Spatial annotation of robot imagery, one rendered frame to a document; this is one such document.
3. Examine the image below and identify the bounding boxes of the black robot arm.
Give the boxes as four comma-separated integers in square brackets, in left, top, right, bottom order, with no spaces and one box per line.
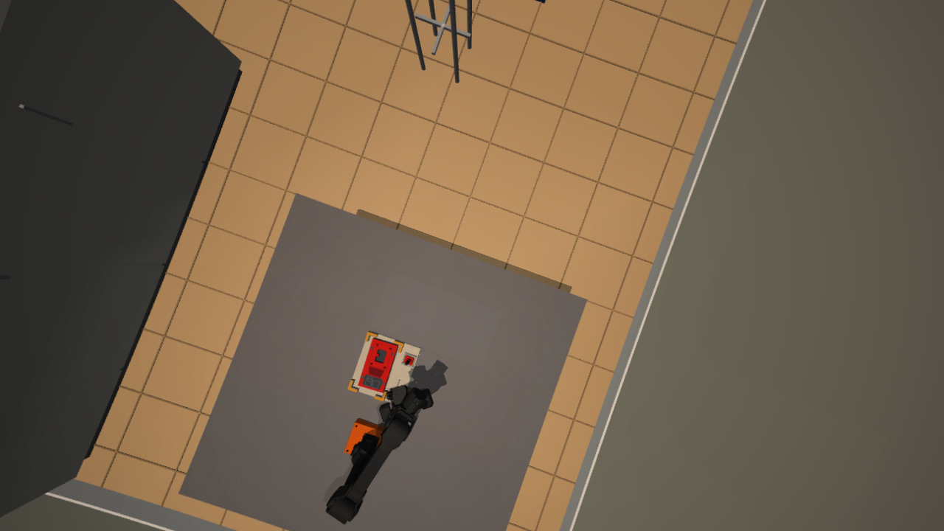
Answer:
[326,386,427,524]

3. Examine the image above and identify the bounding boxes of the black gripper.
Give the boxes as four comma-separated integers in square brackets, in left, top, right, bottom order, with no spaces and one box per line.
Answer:
[379,389,434,423]

